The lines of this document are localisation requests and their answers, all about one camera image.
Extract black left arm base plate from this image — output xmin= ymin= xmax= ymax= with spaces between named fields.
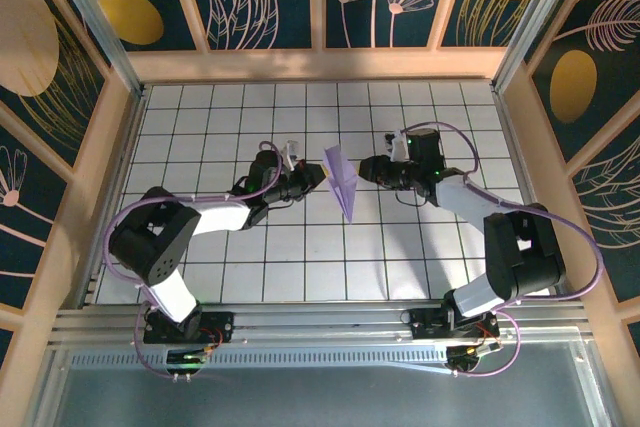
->
xmin=142 ymin=310 xmax=236 ymax=346

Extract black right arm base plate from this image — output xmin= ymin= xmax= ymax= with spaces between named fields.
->
xmin=407 ymin=307 xmax=501 ymax=341

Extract long aluminium base rail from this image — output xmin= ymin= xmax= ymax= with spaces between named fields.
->
xmin=49 ymin=300 xmax=594 ymax=348

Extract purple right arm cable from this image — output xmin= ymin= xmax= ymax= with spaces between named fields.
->
xmin=397 ymin=120 xmax=605 ymax=379

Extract aluminium corner post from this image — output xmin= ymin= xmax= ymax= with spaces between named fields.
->
xmin=489 ymin=0 xmax=584 ymax=93
xmin=39 ymin=0 xmax=149 ymax=101

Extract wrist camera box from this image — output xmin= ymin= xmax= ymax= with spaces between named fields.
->
xmin=383 ymin=129 xmax=410 ymax=161
xmin=280 ymin=138 xmax=302 ymax=171

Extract grey metal tray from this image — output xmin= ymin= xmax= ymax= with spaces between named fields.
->
xmin=27 ymin=326 xmax=619 ymax=427

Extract navy panel with single flower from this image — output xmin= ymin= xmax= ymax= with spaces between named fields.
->
xmin=0 ymin=114 xmax=69 ymax=308

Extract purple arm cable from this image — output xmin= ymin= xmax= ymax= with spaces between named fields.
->
xmin=397 ymin=120 xmax=605 ymax=379
xmin=102 ymin=140 xmax=285 ymax=382

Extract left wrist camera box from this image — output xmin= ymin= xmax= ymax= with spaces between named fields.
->
xmin=280 ymin=138 xmax=302 ymax=171

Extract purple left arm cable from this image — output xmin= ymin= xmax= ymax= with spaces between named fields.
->
xmin=102 ymin=140 xmax=285 ymax=382

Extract aluminium table side rail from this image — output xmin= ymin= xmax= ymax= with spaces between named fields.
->
xmin=79 ymin=84 xmax=150 ymax=307
xmin=492 ymin=84 xmax=569 ymax=302

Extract thin black cable loop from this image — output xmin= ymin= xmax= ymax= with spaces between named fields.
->
xmin=393 ymin=187 xmax=427 ymax=208

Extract navy panel with pink fern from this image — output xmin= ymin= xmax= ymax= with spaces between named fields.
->
xmin=569 ymin=134 xmax=640 ymax=303

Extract lilac paper sheet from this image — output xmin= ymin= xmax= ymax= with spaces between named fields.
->
xmin=321 ymin=143 xmax=361 ymax=225

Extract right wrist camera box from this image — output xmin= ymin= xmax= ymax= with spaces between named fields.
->
xmin=383 ymin=129 xmax=410 ymax=161

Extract slotted grey cable duct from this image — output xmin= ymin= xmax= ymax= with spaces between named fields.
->
xmin=67 ymin=346 xmax=451 ymax=374

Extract navy panel oval and feathers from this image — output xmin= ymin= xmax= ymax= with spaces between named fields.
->
xmin=524 ymin=0 xmax=640 ymax=161

